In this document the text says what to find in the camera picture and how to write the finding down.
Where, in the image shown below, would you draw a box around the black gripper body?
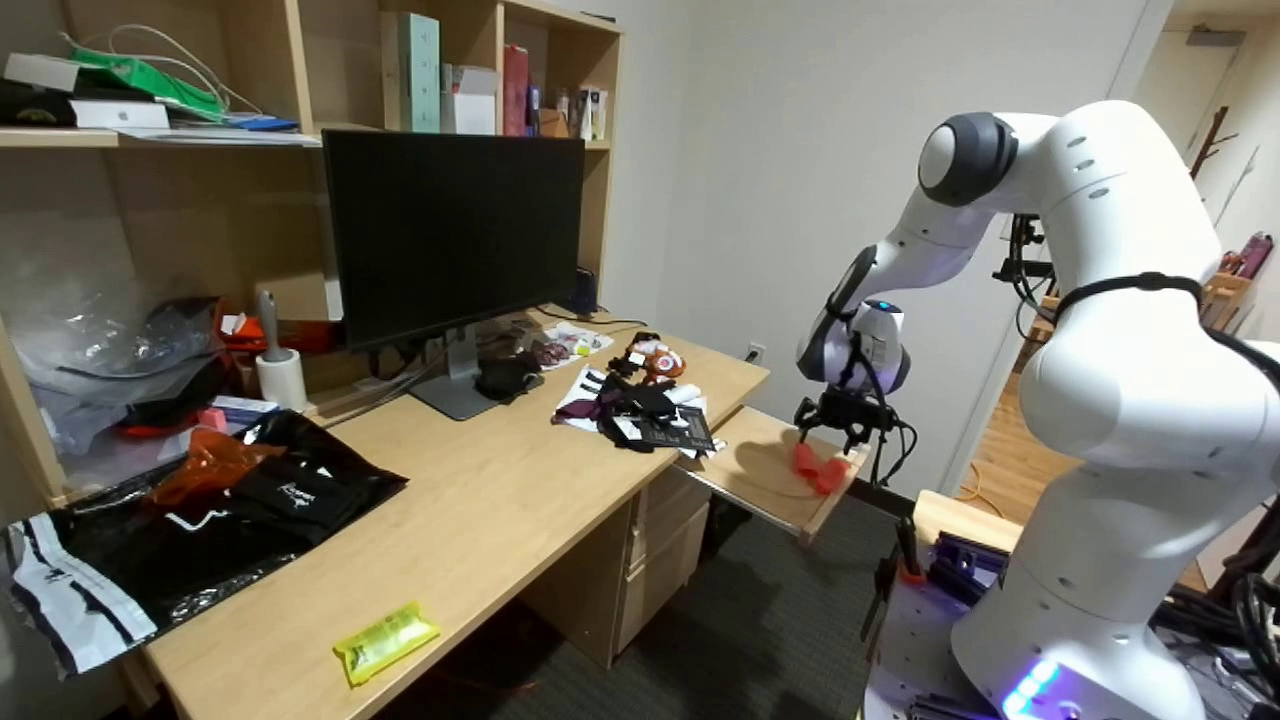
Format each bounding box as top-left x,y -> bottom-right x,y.
797,380 -> 920,439

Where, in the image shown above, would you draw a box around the small orange silicone object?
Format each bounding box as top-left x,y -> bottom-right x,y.
813,456 -> 861,506

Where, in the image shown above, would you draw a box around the wooden pullout table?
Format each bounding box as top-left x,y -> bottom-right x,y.
686,405 -> 870,543

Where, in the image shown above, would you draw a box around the light wooden desk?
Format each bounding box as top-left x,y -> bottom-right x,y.
135,304 -> 777,720

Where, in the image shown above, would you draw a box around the white paper sheets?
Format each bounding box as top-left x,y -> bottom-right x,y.
546,362 -> 721,459

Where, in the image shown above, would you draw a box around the white black small box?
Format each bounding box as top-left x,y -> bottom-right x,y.
570,79 -> 613,147

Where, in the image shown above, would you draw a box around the pink bottles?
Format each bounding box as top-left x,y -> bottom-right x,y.
1217,227 -> 1280,283

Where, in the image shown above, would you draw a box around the black computer monitor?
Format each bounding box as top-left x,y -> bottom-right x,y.
318,129 -> 588,424

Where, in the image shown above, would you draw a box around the red pouch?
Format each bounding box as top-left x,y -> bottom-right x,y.
498,42 -> 537,141

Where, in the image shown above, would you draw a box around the yellow sticky note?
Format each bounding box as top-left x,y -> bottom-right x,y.
329,599 -> 447,692

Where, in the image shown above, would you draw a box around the white flat box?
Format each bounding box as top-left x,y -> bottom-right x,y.
439,61 -> 504,141

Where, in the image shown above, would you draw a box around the white cup with pen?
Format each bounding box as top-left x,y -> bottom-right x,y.
251,287 -> 315,415

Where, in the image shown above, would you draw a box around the teal flat box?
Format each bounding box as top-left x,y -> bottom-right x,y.
405,10 -> 447,141

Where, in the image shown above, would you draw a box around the black plastic bag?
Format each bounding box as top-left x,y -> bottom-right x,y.
3,410 -> 412,682

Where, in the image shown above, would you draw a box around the orange item in bag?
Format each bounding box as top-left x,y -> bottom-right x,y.
145,424 -> 271,512

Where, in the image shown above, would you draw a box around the wooden shelf unit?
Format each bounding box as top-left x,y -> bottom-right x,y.
0,0 -> 627,512

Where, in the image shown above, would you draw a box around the clear plastic bag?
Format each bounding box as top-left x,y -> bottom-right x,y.
14,287 -> 225,459

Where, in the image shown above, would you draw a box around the green plastic object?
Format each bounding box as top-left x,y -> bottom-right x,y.
54,29 -> 230,129

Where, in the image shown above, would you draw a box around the white cardboard box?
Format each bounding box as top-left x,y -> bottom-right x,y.
63,93 -> 175,141

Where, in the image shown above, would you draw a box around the black strap bundle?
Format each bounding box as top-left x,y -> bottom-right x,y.
588,370 -> 721,463

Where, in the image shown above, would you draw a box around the black camera stand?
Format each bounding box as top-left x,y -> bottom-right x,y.
988,207 -> 1064,312

